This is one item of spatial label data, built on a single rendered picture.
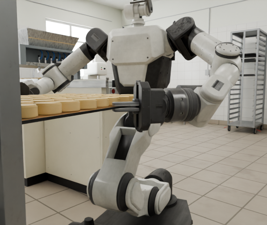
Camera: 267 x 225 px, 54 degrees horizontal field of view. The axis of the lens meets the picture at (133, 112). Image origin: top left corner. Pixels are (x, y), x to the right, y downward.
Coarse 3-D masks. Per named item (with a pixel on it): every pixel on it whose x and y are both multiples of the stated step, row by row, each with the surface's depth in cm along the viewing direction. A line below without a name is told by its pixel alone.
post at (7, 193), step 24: (0, 0) 27; (0, 24) 27; (0, 48) 27; (0, 72) 28; (0, 96) 28; (0, 120) 28; (0, 144) 28; (0, 168) 28; (0, 192) 29; (24, 192) 31; (0, 216) 29; (24, 216) 31
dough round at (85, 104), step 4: (80, 100) 54; (84, 100) 54; (88, 100) 54; (92, 100) 55; (96, 100) 56; (80, 104) 54; (84, 104) 54; (88, 104) 54; (92, 104) 55; (96, 104) 56; (80, 108) 54; (84, 108) 54; (88, 108) 54; (92, 108) 55
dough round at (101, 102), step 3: (96, 99) 59; (99, 99) 59; (102, 99) 59; (105, 99) 60; (108, 99) 61; (99, 102) 59; (102, 102) 59; (105, 102) 60; (108, 102) 61; (99, 105) 59; (102, 105) 59; (105, 105) 60; (108, 105) 61
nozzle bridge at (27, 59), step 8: (24, 48) 207; (32, 48) 214; (40, 48) 219; (48, 48) 225; (24, 56) 208; (32, 56) 223; (40, 56) 229; (56, 56) 242; (64, 56) 250; (24, 64) 208; (32, 64) 218; (40, 64) 224; (48, 64) 230
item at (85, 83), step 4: (76, 80) 198; (80, 80) 195; (84, 80) 193; (88, 80) 190; (92, 80) 188; (96, 80) 186; (100, 80) 183; (104, 80) 181; (72, 84) 201; (76, 84) 199; (80, 84) 196; (84, 84) 193; (88, 84) 191; (92, 84) 188; (96, 84) 186; (100, 84) 184; (104, 84) 181
